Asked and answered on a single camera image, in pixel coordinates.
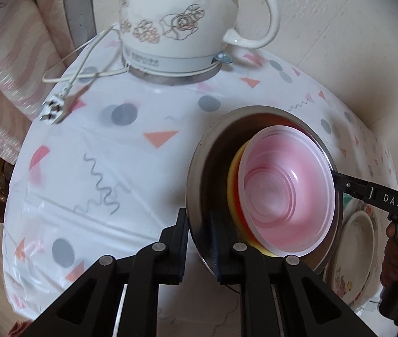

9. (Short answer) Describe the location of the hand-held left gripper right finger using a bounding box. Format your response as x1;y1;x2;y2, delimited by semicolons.
210;212;375;337

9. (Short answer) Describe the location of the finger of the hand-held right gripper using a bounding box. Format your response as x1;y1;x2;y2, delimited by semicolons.
329;169;373;201

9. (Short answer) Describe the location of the grey metal post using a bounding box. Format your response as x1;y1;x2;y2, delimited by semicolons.
60;0;96;41

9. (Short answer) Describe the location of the pink striped sofa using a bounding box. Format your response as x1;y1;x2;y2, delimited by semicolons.
0;0;77;165

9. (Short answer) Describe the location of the stainless steel bowl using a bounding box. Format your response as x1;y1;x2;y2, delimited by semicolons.
186;105;343;282

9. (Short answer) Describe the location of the white power cord with plug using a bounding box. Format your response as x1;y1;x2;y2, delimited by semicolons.
39;24;130;125

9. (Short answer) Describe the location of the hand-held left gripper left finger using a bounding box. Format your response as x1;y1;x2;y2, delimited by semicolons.
25;208;189;337

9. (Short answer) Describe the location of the pink and red plastic bowl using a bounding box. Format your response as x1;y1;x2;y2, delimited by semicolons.
237;125;337;253

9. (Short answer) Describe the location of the yellow plastic bowl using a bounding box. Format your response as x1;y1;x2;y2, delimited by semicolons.
228;140;288;258

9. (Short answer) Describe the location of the white floral plate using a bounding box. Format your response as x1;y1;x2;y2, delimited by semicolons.
323;211;376;307

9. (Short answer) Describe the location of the white ceramic electric kettle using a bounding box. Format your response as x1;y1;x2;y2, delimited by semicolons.
118;0;279;75

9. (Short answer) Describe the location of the steel kettle base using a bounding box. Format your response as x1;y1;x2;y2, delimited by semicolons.
122;51;235;87

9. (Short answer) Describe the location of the white patterned tablecloth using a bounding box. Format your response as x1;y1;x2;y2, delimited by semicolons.
2;30;398;337

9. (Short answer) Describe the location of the white bowl with red print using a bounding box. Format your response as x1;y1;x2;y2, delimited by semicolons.
351;200;385;311

